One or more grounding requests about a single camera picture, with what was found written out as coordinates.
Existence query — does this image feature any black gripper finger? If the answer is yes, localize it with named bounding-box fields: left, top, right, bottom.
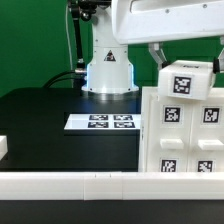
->
left=213, top=37, right=224, bottom=73

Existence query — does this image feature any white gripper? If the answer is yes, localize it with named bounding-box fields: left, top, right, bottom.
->
left=111, top=0, right=224, bottom=70

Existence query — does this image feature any white cabinet top block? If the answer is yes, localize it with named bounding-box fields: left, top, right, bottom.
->
left=158, top=60, right=216, bottom=100

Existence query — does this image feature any white cabinet body box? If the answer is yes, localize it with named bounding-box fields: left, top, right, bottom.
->
left=139, top=87, right=224, bottom=172

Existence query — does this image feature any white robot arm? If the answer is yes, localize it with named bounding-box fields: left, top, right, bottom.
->
left=83, top=0, right=224, bottom=95

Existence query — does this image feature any white block at left edge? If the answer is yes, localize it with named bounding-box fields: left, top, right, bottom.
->
left=0, top=135, right=8, bottom=160

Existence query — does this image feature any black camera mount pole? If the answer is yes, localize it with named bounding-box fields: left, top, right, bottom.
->
left=67, top=0, right=113, bottom=76

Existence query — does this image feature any black cable bundle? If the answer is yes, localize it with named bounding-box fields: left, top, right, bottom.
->
left=42, top=69, right=88, bottom=89

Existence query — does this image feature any white flat marker base plate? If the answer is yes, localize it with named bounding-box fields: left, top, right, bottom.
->
left=64, top=114, right=141, bottom=130

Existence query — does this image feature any white L-shaped boundary rail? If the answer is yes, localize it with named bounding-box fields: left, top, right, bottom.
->
left=0, top=172, right=224, bottom=200

